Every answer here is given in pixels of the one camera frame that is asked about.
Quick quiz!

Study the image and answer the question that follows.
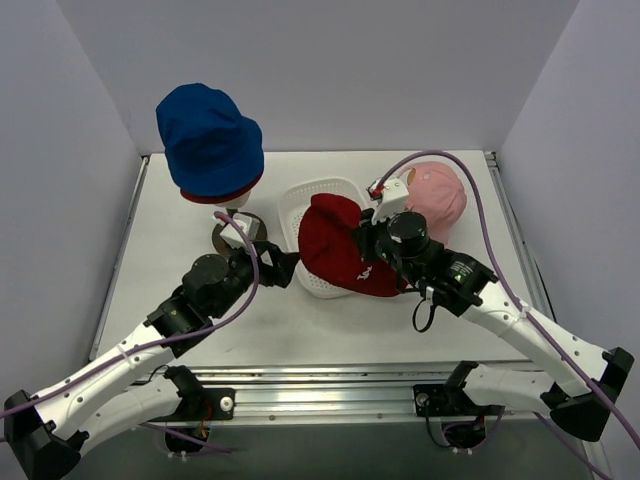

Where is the red cap with strap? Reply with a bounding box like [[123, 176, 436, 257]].
[[298, 193, 407, 297]]

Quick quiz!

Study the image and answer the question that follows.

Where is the pink baseball cap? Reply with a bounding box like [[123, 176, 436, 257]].
[[400, 161, 467, 245]]

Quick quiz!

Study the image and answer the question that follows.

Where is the dark red bucket hat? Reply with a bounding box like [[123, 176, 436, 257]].
[[180, 174, 262, 205]]

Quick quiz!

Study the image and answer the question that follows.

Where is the blue bucket hat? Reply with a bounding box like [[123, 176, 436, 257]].
[[155, 83, 265, 195]]

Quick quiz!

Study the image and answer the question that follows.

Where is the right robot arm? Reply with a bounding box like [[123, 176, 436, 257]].
[[352, 209, 634, 442]]

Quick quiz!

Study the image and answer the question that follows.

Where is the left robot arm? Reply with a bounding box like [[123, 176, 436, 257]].
[[1, 241, 300, 479]]

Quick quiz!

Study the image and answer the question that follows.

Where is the dark round mannequin stand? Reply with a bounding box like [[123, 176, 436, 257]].
[[211, 209, 268, 257]]

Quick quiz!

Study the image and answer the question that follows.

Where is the white plastic basket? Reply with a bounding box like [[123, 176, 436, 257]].
[[278, 178, 365, 299]]

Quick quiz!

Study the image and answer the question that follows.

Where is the cream mannequin head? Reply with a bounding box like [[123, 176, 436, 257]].
[[213, 188, 252, 209]]

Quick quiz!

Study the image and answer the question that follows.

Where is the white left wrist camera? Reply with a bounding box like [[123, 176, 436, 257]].
[[220, 215, 256, 249]]

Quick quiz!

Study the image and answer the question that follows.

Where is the aluminium rail frame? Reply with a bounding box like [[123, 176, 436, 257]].
[[90, 150, 541, 424]]

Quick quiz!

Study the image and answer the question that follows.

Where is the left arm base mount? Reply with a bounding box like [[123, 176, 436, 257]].
[[163, 387, 236, 454]]

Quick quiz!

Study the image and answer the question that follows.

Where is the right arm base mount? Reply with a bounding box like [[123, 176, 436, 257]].
[[412, 383, 505, 456]]

